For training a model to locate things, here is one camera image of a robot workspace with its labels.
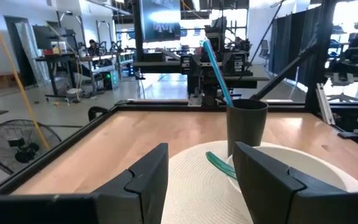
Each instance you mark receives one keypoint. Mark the grey desk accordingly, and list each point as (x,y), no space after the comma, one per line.
(157,67)

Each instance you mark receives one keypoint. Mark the white round woven placemat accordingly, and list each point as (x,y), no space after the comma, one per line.
(197,186)

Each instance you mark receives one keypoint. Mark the black-framed workbench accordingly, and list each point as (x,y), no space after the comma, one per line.
(54,57)

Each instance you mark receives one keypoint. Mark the dark curtain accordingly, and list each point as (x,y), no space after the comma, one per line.
(291,40)

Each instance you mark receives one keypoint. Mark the black clamp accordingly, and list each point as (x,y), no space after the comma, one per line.
(350,135)

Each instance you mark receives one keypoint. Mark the computer tower with green light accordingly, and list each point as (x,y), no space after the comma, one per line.
(110,80)

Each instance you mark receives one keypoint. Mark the silver aluminium extrusion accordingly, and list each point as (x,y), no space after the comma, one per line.
(325,104)

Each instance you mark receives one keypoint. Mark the black curved loop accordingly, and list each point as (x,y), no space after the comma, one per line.
(91,113)

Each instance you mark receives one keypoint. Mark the white plastic bowl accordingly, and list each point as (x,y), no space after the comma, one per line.
(306,165)

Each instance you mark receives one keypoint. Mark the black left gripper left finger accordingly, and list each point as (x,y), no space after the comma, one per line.
(145,193)

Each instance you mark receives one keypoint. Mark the green plastic spoon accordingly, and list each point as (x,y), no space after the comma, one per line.
(219,169)

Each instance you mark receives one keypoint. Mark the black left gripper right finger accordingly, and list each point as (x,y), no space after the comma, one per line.
(266,193)

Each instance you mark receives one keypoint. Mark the silver mounting bracket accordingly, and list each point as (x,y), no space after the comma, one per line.
(194,101)

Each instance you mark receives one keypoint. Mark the blue straw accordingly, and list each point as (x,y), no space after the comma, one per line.
(217,73)

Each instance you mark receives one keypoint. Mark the white floor power box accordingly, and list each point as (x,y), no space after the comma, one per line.
(74,91)

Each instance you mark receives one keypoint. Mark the large wall screen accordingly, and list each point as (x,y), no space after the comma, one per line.
(160,18)

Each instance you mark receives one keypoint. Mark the black cup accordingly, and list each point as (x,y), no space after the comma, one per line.
(247,127)

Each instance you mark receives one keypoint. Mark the black floor fan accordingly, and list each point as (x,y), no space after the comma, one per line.
(23,149)

